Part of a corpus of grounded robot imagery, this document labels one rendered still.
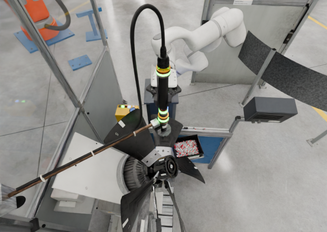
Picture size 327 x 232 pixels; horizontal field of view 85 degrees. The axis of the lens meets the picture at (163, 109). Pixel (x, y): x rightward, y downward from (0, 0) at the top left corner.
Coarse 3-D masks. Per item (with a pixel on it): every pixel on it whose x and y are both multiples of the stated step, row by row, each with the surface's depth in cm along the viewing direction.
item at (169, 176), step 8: (168, 160) 93; (176, 160) 98; (152, 168) 95; (160, 168) 90; (168, 168) 90; (176, 168) 96; (152, 176) 94; (160, 176) 91; (168, 176) 88; (176, 176) 92
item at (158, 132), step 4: (152, 120) 74; (152, 124) 73; (156, 124) 73; (168, 124) 83; (156, 128) 74; (160, 128) 76; (168, 128) 82; (156, 132) 80; (160, 132) 79; (164, 132) 81; (168, 132) 81; (164, 136) 80
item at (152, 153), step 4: (152, 152) 92; (156, 152) 93; (148, 156) 92; (152, 156) 93; (156, 156) 93; (160, 156) 94; (144, 160) 92; (148, 160) 93; (152, 160) 93; (156, 160) 94; (148, 164) 93
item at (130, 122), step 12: (120, 120) 83; (132, 120) 86; (144, 120) 89; (120, 132) 83; (144, 132) 89; (120, 144) 84; (132, 144) 87; (144, 144) 89; (132, 156) 89; (144, 156) 91
